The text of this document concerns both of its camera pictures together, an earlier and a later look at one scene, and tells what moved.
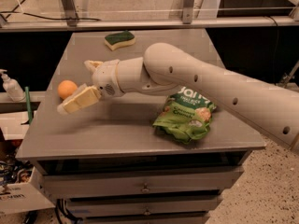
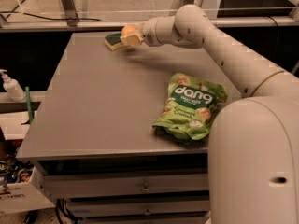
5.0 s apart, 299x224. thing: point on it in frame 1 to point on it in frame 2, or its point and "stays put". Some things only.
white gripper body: (105, 77) to (148, 31)
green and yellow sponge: (124, 38) stays put
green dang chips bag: (186, 115) stays put
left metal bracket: (68, 5) stays put
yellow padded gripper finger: (92, 64) to (136, 25)
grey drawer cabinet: (106, 161) stays put
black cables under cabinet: (62, 204) stays put
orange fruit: (66, 88) to (127, 31)
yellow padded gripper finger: (83, 95) to (133, 39)
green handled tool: (30, 108) stays put
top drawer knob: (146, 189) stays put
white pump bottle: (12, 87) stays put
